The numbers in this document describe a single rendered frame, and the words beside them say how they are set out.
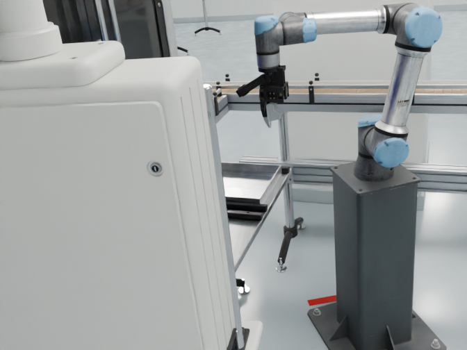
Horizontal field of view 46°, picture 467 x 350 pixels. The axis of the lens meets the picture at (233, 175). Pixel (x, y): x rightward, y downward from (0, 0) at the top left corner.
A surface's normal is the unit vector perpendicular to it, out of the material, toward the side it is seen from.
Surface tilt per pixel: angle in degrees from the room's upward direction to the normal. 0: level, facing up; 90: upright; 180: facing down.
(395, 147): 97
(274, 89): 90
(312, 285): 0
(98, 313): 90
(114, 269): 90
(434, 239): 0
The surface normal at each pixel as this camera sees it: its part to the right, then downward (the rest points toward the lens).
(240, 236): -0.11, -0.90
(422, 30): 0.12, 0.29
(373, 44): -0.33, 0.44
